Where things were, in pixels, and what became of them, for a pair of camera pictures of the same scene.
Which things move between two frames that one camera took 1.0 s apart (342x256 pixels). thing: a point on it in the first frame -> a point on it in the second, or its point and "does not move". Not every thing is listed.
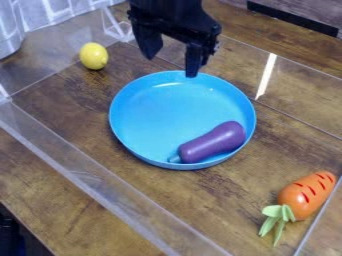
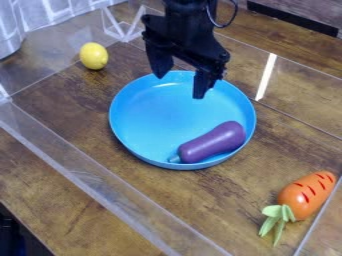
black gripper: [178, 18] -> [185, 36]
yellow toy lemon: [94, 55] does not move
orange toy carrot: [300, 197] does not move
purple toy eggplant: [219, 141] does not move
